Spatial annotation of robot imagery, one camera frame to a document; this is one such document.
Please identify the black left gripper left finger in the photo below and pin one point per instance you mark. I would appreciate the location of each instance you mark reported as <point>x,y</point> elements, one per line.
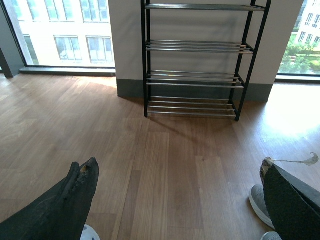
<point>61,212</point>

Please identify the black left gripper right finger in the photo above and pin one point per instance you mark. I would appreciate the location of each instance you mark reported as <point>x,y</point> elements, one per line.
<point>293,205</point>

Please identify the white foam slipper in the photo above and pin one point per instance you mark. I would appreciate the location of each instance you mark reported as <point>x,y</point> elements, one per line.
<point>88,233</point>

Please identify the grey knit sneaker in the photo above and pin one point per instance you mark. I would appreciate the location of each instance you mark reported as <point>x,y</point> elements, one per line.
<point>271,235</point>
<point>257,201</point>

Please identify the black metal shoe rack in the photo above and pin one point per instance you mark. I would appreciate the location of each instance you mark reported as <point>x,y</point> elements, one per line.
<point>198,58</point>

